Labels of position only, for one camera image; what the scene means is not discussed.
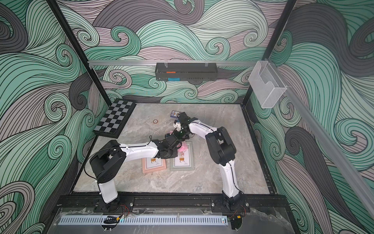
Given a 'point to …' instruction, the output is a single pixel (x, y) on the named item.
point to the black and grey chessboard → (115, 118)
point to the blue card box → (174, 114)
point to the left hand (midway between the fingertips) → (176, 153)
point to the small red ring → (155, 121)
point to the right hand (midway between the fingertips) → (177, 140)
